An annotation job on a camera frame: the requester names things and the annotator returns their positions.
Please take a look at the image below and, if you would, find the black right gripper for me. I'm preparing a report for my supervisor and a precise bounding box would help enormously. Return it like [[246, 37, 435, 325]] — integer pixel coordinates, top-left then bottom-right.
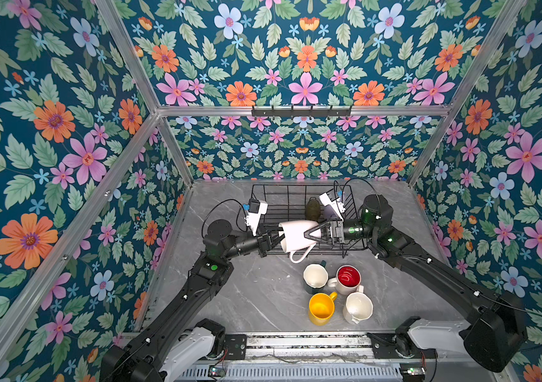
[[303, 217, 379, 251]]

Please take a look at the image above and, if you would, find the cream mug pink handle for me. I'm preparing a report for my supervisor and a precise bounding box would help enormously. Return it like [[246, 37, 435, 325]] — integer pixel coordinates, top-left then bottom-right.
[[278, 220, 315, 264]]

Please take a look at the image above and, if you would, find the amber textured glass cup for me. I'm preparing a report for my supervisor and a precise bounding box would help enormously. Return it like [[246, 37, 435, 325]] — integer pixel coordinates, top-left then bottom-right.
[[304, 197, 321, 222]]

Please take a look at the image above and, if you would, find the dark green mug white inside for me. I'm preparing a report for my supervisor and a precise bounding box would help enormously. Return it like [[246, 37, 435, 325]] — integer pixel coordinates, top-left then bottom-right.
[[303, 260, 329, 294]]

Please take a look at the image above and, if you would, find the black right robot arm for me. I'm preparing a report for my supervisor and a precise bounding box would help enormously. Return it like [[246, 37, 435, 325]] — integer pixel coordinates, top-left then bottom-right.
[[305, 194, 527, 372]]

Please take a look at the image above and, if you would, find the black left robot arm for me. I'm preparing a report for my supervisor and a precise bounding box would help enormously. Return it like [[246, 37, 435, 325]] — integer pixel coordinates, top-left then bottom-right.
[[100, 219, 285, 381]]

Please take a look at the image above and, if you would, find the white mug red inside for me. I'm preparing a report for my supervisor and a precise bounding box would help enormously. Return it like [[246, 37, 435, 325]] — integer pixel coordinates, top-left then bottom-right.
[[326, 265, 362, 295]]

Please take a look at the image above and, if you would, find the yellow mug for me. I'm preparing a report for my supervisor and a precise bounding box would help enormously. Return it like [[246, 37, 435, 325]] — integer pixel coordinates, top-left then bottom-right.
[[309, 292, 338, 326]]

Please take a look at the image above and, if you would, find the black wire dish rack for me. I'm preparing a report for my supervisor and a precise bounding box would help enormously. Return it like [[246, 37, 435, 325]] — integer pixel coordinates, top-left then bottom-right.
[[250, 182, 366, 257]]

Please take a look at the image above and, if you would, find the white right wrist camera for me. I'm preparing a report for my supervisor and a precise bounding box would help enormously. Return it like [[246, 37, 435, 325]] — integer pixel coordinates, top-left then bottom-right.
[[319, 193, 345, 221]]

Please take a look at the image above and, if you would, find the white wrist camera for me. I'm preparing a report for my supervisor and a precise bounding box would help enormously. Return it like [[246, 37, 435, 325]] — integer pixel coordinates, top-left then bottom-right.
[[243, 198, 269, 237], [319, 193, 345, 221]]

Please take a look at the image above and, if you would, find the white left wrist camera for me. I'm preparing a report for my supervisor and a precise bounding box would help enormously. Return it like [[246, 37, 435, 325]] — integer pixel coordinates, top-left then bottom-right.
[[243, 198, 269, 237]]

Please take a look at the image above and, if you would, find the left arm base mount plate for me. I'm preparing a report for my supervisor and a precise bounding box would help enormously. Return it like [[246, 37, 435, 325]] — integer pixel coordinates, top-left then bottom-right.
[[220, 334, 248, 361]]

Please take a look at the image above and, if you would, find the black hook rail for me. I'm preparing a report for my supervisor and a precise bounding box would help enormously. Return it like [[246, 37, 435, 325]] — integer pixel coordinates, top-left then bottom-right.
[[250, 105, 352, 119]]

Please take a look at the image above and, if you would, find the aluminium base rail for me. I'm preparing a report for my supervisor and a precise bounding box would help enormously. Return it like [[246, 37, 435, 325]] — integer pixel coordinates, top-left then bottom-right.
[[161, 326, 518, 381]]

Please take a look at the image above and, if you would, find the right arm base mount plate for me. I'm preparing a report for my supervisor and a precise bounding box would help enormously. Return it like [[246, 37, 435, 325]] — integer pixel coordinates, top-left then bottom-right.
[[366, 332, 438, 360]]

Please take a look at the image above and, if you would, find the aluminium frame post right rear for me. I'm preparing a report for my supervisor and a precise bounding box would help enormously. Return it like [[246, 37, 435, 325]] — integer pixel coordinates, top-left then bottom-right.
[[407, 0, 527, 189]]

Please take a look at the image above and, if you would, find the aluminium frame post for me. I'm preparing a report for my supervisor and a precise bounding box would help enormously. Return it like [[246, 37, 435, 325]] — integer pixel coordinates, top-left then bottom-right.
[[407, 0, 527, 189], [96, 0, 193, 189]]

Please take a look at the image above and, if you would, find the aluminium frame post left rear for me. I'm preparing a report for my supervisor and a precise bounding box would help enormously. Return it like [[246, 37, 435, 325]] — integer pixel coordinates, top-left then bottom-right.
[[96, 0, 193, 189]]

